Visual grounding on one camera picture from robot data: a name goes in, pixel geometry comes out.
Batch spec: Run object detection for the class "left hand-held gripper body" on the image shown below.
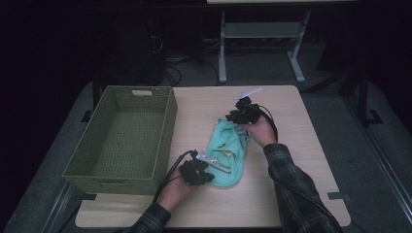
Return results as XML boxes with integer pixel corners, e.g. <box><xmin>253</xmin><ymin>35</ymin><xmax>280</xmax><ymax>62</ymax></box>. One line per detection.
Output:
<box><xmin>178</xmin><ymin>149</ymin><xmax>212</xmax><ymax>186</ymax></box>

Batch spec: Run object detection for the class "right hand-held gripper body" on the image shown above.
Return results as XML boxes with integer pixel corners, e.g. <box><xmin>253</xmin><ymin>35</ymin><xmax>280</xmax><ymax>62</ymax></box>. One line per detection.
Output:
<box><xmin>233</xmin><ymin>86</ymin><xmax>262</xmax><ymax>125</ymax></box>

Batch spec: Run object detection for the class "teal small garment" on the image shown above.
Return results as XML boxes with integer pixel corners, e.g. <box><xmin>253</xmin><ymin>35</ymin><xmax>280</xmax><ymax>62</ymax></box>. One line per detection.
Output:
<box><xmin>203</xmin><ymin>117</ymin><xmax>253</xmax><ymax>188</ymax></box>

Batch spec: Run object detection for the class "person's right hand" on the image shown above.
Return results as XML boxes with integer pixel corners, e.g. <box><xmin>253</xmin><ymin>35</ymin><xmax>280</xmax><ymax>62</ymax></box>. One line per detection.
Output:
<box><xmin>245</xmin><ymin>113</ymin><xmax>279</xmax><ymax>149</ymax></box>

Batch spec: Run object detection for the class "person's left hand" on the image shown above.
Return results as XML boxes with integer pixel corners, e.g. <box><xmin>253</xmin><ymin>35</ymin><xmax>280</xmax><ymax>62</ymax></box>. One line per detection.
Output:
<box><xmin>156</xmin><ymin>176</ymin><xmax>199</xmax><ymax>213</ymax></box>

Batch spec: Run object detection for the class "green woven basket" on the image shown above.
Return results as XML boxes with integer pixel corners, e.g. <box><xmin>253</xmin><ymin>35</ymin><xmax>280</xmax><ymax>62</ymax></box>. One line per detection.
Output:
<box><xmin>61</xmin><ymin>84</ymin><xmax>179</xmax><ymax>196</ymax></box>

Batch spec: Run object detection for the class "black metal stand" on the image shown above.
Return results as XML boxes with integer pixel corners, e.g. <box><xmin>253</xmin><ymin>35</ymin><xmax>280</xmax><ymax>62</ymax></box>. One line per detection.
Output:
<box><xmin>354</xmin><ymin>64</ymin><xmax>384</xmax><ymax>128</ymax></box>

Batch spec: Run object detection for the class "left hand-held gripper black cable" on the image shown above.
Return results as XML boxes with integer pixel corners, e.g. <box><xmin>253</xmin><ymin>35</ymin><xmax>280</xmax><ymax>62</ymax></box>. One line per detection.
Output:
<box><xmin>153</xmin><ymin>149</ymin><xmax>198</xmax><ymax>204</ymax></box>

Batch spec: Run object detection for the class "bundle of floor cables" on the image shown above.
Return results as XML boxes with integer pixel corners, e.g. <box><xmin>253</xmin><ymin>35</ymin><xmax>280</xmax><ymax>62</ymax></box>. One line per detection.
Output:
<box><xmin>161</xmin><ymin>37</ymin><xmax>224</xmax><ymax>87</ymax></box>

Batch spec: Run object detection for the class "white metal frame desk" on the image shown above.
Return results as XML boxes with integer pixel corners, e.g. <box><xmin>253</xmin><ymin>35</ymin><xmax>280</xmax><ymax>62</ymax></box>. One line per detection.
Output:
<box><xmin>206</xmin><ymin>0</ymin><xmax>358</xmax><ymax>84</ymax></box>

